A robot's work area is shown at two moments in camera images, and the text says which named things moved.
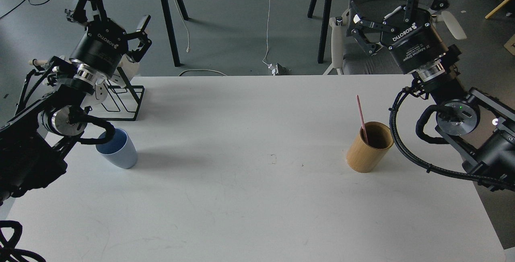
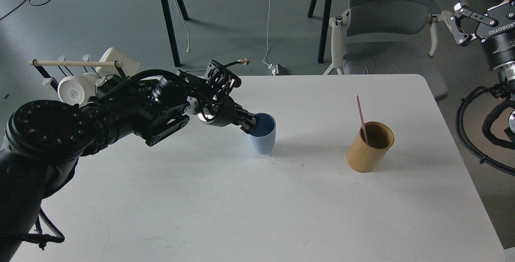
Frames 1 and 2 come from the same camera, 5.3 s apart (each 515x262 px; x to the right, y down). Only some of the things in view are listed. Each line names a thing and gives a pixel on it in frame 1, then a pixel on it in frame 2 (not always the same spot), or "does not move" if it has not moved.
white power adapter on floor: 274,68 does not move
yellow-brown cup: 364,157 does not move
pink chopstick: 362,118 does not move
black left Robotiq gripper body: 101,47 to 222,113
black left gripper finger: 136,55 to 248,124
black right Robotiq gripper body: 408,32 to 499,42
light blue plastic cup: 120,150 to 263,137
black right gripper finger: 358,27 to 461,9
